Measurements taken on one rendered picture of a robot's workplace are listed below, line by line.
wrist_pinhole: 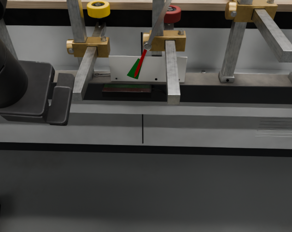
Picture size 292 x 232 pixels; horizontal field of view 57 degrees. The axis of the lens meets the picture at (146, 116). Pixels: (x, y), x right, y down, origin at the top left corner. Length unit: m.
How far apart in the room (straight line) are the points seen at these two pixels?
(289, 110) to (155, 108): 0.52
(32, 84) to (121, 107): 0.77
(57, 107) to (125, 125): 1.11
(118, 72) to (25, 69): 0.63
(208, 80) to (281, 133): 0.71
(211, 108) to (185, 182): 0.56
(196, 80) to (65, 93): 0.70
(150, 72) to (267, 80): 0.42
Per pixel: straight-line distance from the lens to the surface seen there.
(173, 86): 0.67
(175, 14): 0.95
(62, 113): 0.33
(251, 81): 1.03
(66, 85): 0.35
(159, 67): 0.93
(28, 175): 1.66
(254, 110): 1.14
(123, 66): 0.93
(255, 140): 1.59
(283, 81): 1.08
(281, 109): 1.18
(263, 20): 0.81
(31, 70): 0.34
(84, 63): 0.82
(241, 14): 0.88
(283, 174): 1.71
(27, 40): 1.25
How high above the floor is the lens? 1.25
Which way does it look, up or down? 42 degrees down
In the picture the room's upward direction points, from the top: straight up
